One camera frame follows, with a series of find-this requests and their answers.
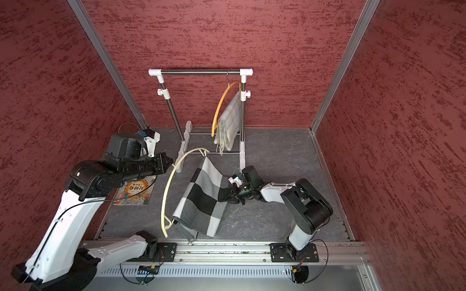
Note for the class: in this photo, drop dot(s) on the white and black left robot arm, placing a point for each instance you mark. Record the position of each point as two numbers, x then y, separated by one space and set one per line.
59 262

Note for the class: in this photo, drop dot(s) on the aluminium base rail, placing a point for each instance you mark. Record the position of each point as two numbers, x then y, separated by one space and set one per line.
211 252

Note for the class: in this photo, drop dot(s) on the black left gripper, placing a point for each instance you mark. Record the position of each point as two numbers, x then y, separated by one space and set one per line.
158 168

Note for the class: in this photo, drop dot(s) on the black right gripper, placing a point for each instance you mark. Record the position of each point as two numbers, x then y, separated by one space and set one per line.
235 196

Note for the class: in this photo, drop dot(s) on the white and steel clothes rack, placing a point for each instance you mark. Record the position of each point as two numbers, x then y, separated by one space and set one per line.
192 96

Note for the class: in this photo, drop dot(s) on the orange wooden hanger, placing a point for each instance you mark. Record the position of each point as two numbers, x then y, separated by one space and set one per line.
219 110

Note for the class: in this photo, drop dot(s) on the blue cream plaid fringed scarf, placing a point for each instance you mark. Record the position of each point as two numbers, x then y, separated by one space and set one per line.
228 126

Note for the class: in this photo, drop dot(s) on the colourful illustrated booklet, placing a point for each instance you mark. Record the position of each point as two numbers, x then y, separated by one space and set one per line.
134 192

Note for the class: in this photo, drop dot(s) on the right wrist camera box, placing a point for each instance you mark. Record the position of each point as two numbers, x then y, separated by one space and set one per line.
236 180

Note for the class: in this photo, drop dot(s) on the black grey white checked scarf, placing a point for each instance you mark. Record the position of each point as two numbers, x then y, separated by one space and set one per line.
200 211

